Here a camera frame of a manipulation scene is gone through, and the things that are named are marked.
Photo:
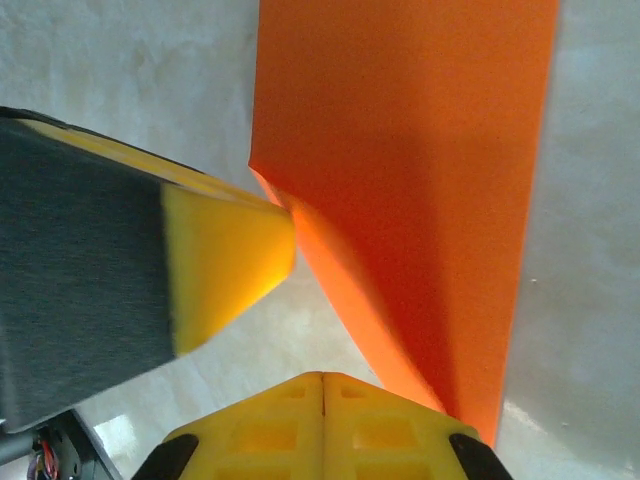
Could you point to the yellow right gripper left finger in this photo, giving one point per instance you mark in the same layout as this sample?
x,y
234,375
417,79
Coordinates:
x,y
260,435

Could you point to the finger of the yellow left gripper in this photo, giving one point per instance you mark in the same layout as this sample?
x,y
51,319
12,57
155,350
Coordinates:
x,y
125,250

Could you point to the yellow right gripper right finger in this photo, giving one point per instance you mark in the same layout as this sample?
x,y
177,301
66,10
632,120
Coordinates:
x,y
390,435

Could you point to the orange paper sheet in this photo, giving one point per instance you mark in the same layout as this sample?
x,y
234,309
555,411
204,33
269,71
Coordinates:
x,y
400,150

